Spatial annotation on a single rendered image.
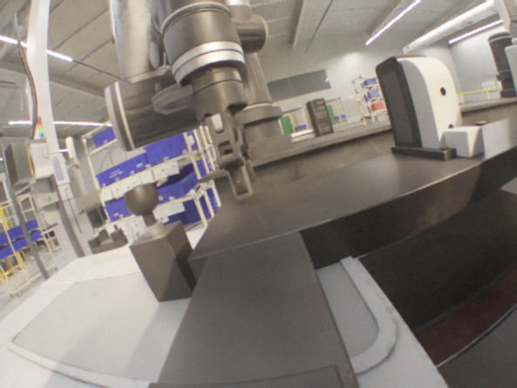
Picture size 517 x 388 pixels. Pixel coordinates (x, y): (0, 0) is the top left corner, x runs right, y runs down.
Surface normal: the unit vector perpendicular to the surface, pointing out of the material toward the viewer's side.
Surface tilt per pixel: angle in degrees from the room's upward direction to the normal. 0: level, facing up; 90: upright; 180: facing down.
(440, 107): 90
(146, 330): 0
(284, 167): 90
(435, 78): 83
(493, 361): 0
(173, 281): 90
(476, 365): 0
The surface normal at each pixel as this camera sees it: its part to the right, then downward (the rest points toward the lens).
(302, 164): -0.04, 0.23
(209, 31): 0.38, 0.09
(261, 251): -0.30, -0.93
